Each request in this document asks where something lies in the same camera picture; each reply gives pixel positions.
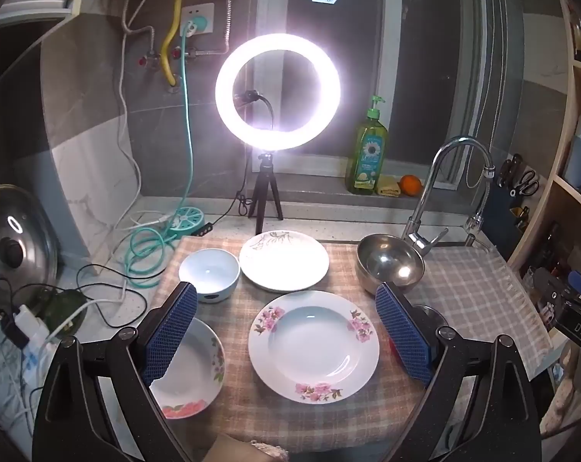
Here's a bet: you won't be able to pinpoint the white charger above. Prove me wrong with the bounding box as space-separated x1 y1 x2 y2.
12 305 48 347

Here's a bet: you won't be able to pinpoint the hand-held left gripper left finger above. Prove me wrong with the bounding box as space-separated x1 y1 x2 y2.
33 281 209 462

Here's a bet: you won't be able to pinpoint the grey checked cloth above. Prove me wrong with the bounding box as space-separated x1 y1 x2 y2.
408 245 553 376

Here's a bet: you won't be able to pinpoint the round teal power strip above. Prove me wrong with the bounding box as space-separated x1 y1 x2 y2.
168 207 204 234

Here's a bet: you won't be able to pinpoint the yellow sponge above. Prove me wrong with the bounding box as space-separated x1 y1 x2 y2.
377 176 403 198

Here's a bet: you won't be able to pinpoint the white wall outlet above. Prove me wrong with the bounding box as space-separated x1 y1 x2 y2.
181 2 217 39

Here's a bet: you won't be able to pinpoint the steel pot lid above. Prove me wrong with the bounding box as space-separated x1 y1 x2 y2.
0 184 60 318

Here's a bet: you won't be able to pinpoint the wooden shelf unit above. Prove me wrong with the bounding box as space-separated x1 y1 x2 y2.
507 0 581 299

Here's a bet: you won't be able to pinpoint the black ring light cable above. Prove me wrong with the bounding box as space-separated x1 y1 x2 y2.
206 106 272 232

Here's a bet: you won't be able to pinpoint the black scissors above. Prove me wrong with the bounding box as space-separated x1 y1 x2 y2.
509 168 540 198

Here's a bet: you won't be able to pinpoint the white plate grey leaf print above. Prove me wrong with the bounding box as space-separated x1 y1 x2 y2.
239 230 330 293

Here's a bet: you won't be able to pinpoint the yellow gas hose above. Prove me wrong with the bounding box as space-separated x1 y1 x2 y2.
162 0 183 88

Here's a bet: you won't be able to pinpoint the dark knife holder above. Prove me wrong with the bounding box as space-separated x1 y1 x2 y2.
493 180 532 247

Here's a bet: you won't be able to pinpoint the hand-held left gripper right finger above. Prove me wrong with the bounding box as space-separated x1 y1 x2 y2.
374 281 544 462

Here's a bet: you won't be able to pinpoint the chrome sink faucet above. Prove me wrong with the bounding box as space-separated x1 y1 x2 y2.
401 137 494 256

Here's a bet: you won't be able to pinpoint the white plate pink flowers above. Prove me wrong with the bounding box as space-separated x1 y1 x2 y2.
149 318 225 420
248 290 381 402

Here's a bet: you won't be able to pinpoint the white power cable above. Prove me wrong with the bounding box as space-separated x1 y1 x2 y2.
112 0 176 232

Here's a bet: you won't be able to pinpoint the dark green round object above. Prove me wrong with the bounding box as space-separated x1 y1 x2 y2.
45 289 89 342

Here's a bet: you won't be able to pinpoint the white charger cable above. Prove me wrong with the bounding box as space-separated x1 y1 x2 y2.
0 250 132 444

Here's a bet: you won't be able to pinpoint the tan plaid cloth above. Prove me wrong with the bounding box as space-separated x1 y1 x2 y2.
144 236 431 462

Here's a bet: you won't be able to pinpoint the large steel bowl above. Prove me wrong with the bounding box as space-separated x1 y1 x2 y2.
356 233 425 295

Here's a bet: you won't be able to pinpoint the green dish soap bottle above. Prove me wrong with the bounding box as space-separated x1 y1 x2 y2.
345 95 389 196

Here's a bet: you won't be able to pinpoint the white ring light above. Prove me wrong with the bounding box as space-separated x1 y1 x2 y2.
215 33 340 147

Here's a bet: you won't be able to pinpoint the thin black cable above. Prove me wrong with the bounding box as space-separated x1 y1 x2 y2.
0 264 128 328

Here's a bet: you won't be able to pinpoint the person's left hand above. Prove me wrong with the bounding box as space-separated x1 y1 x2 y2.
209 432 291 462

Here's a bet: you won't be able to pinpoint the corrugated metal hose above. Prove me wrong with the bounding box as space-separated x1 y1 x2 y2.
121 0 157 59
194 0 237 59

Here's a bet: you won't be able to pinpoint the light blue ceramic bowl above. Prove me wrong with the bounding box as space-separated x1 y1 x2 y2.
178 249 240 304

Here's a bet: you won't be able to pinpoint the teal power cable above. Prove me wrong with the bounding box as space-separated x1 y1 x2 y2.
125 17 209 290

